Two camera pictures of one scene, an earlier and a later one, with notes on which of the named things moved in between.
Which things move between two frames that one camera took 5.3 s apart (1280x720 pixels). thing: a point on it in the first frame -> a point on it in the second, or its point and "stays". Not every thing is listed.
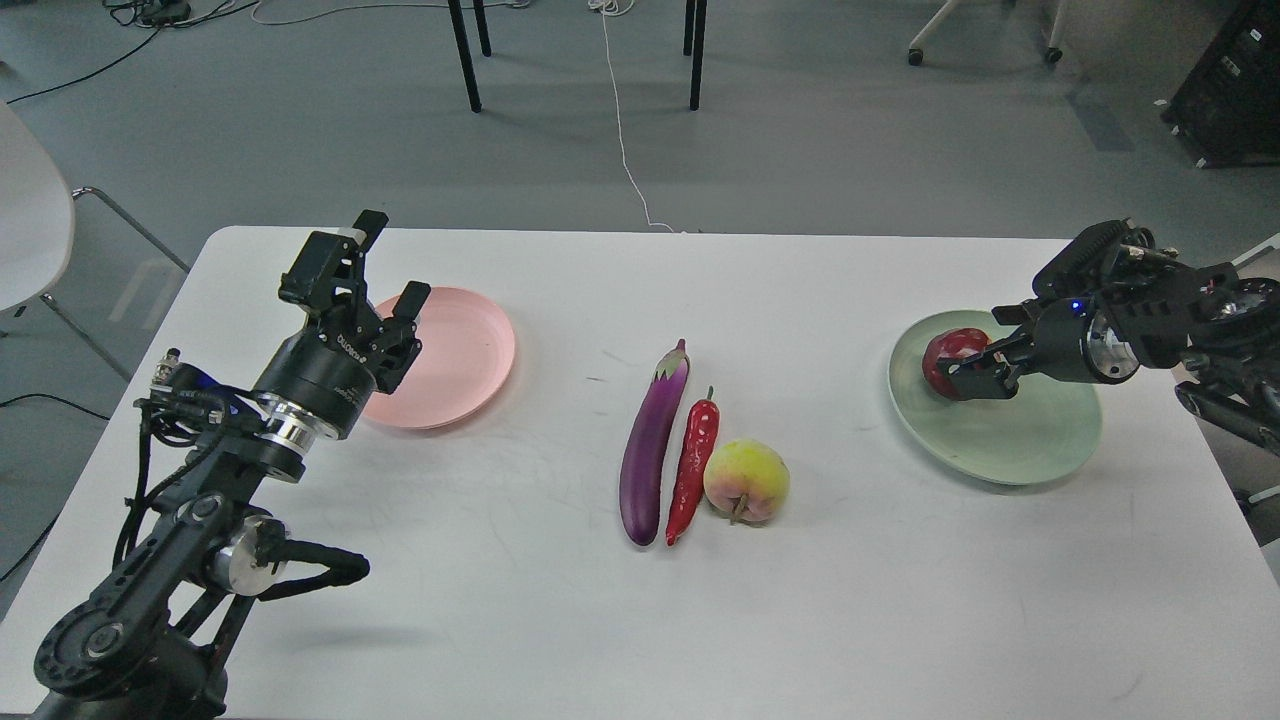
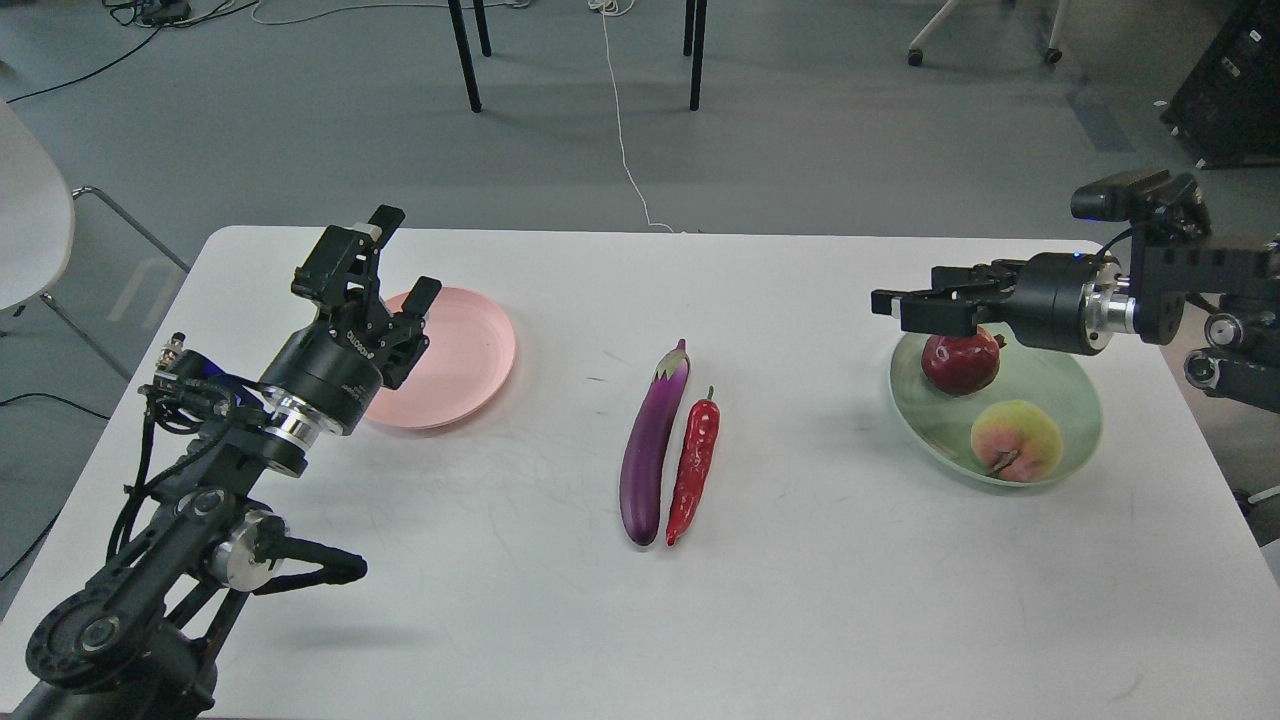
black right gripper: x=1072 y=339 -> x=1041 y=297
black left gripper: x=345 y=355 stays
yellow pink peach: x=745 y=480 -> x=1016 y=441
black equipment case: x=1227 y=110 stays
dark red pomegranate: x=953 y=342 stays
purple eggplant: x=649 y=445 stays
